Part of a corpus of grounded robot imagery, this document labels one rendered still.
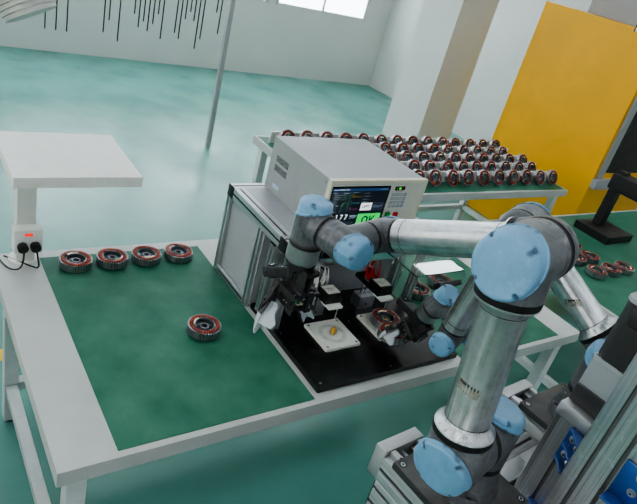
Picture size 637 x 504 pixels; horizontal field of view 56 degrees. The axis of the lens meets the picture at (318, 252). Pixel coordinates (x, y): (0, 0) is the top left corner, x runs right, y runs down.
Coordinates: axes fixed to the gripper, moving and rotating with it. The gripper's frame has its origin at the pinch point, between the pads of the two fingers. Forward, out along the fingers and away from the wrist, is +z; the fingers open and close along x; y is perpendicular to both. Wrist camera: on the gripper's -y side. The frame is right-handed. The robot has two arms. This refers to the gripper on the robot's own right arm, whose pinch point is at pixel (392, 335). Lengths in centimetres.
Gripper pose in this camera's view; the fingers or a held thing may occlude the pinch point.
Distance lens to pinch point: 220.1
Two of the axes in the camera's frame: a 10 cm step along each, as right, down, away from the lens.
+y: 3.0, 8.4, -4.5
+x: 8.6, -0.3, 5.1
